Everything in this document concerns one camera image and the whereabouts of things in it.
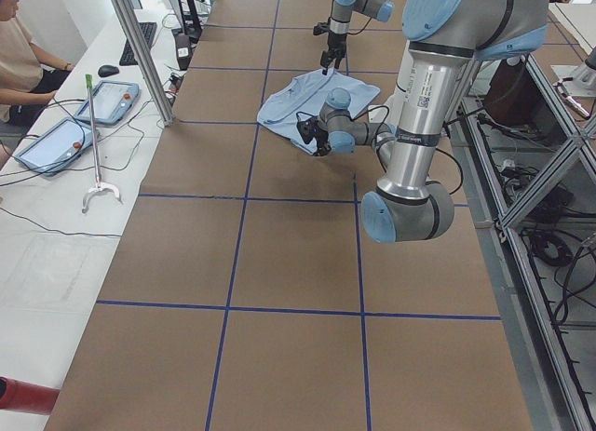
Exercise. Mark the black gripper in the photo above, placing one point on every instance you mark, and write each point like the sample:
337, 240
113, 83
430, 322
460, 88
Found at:
334, 42
322, 143

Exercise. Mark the light blue t-shirt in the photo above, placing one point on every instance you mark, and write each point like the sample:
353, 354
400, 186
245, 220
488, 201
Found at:
307, 93

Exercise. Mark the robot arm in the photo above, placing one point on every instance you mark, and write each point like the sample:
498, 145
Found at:
443, 36
336, 27

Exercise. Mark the far teach pendant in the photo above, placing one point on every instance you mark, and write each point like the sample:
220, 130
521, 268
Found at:
112, 100

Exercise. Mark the teach pendant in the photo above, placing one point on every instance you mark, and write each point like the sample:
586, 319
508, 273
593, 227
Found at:
112, 100
58, 148

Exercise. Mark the black computer mouse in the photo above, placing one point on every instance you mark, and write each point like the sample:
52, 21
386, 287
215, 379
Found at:
107, 70

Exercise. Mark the reacher grabber tool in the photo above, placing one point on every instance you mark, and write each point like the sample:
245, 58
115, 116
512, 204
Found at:
99, 185

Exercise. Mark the near teach pendant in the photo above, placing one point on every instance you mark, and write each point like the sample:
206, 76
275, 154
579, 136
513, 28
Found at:
58, 148

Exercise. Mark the seated person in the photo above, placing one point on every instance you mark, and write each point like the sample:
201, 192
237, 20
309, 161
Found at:
30, 76

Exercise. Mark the red cylinder object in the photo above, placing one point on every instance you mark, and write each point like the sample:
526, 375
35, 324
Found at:
19, 396

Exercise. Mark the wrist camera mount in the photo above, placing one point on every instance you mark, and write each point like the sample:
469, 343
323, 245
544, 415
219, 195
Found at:
321, 28
308, 130

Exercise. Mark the aluminium frame post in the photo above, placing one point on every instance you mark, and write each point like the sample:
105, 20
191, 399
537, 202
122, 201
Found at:
131, 28

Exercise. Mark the aluminium frame rack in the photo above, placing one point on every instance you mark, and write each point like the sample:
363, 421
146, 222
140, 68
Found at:
529, 128

